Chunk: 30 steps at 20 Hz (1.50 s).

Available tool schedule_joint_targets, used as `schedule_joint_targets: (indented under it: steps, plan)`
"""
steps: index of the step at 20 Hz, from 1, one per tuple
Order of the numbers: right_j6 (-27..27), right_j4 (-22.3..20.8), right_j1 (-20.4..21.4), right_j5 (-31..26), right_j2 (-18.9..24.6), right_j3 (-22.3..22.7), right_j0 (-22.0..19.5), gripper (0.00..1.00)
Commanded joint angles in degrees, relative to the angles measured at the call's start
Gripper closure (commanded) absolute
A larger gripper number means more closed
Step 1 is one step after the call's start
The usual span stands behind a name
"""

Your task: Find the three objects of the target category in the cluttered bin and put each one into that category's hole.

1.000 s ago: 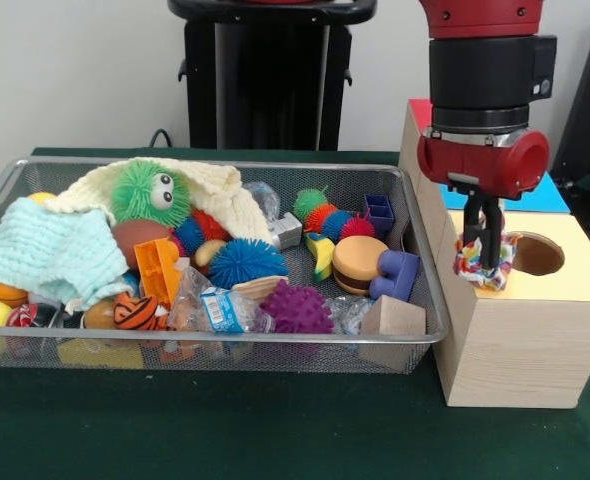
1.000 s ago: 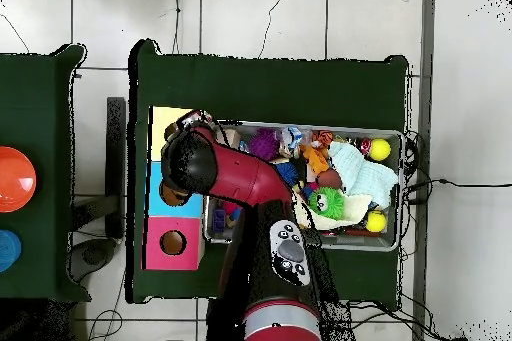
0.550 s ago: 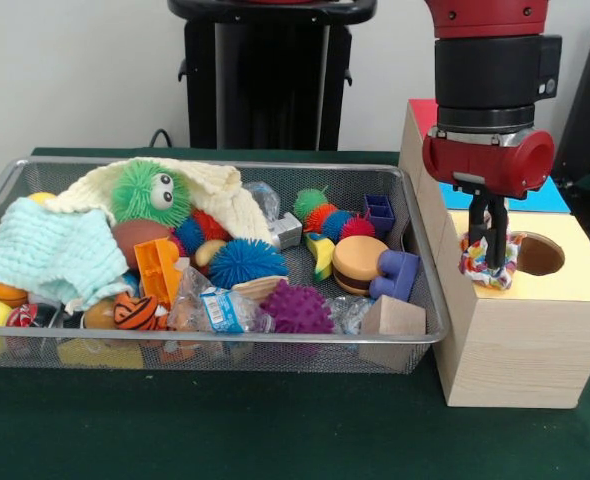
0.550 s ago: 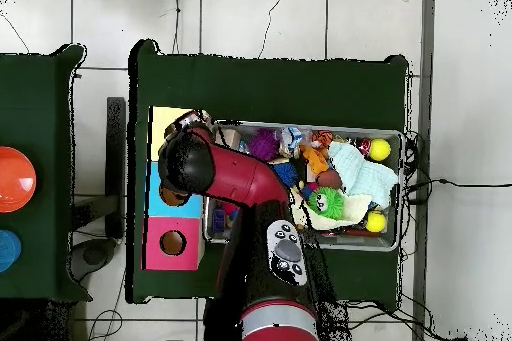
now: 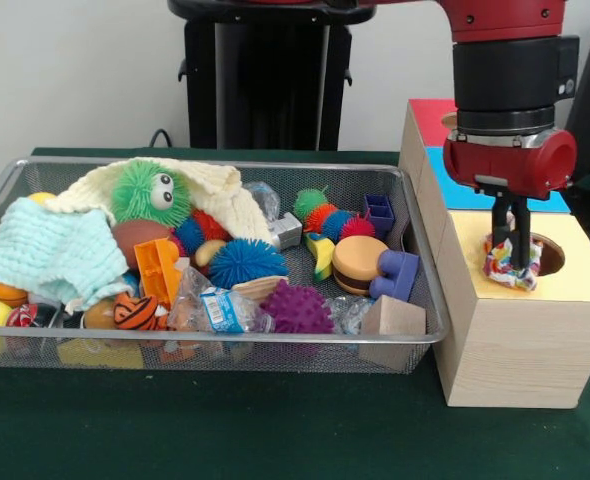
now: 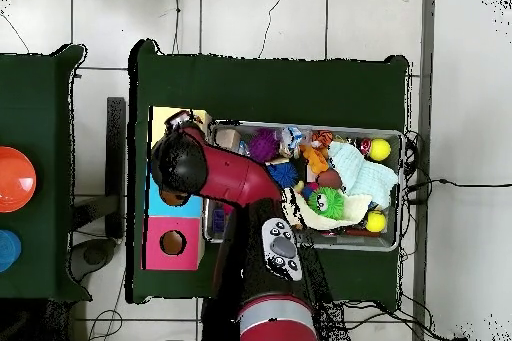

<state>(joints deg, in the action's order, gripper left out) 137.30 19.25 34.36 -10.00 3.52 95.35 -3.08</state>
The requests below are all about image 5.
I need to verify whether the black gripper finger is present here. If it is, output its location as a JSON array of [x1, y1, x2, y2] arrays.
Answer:
[[492, 194, 513, 249], [512, 195, 533, 269]]

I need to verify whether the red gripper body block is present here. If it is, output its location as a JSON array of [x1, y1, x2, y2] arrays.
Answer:
[[443, 128, 579, 201]]

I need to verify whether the yellow multicolour knot toy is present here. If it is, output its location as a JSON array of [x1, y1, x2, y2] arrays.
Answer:
[[482, 209, 544, 293]]

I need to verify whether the cream waffle cloth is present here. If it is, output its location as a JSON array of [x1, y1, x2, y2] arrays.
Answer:
[[54, 155, 276, 241]]

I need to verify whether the wooden box with three holes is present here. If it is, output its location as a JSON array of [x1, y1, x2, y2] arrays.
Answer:
[[397, 98, 590, 409]]

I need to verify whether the shallow clear mesh bin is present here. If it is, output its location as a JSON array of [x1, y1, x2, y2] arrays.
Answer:
[[0, 155, 451, 374]]

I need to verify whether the purple toy block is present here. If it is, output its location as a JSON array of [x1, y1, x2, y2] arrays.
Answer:
[[369, 249, 420, 303]]

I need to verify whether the plain wooden cube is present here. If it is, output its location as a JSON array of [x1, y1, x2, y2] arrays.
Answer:
[[358, 294, 426, 371]]

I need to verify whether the round tan wooden disc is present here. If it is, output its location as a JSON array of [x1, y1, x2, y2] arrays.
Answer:
[[332, 234, 391, 296]]

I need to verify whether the yellow green foam toy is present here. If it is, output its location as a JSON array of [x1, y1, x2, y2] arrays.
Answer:
[[304, 232, 337, 284]]

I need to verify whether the purple spiky ball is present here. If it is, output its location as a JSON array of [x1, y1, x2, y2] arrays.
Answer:
[[259, 278, 335, 335]]

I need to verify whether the blue spiky ball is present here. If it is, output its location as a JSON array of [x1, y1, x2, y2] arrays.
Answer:
[[208, 238, 290, 290]]

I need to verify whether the crushed clear plastic bottle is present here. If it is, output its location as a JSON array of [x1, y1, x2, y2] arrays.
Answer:
[[167, 264, 275, 335]]

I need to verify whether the green fuzzy googly-eyed toy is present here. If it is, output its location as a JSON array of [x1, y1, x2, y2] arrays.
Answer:
[[110, 157, 192, 224]]

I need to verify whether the light blue waffle cloth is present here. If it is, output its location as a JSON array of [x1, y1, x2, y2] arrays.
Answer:
[[0, 197, 130, 314]]

